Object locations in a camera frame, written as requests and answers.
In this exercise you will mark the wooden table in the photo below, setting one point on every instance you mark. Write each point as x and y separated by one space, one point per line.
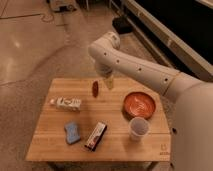
49 139

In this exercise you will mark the orange ceramic bowl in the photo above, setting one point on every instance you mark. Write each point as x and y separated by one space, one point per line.
139 104

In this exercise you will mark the black box on floor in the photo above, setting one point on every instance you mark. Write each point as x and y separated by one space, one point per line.
121 25

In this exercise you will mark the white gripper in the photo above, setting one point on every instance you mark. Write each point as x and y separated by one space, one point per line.
106 72

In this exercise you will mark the white plastic bottle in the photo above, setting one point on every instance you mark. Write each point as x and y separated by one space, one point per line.
70 104

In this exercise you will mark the blue sponge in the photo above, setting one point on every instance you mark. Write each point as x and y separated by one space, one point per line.
72 135

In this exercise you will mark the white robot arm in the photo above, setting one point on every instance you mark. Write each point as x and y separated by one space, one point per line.
192 122

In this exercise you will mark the grey device on floor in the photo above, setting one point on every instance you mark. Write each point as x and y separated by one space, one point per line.
61 5

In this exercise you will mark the black and white snack box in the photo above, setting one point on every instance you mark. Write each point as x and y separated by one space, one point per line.
96 136

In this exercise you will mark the white plastic cup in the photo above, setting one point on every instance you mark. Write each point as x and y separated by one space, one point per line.
138 128

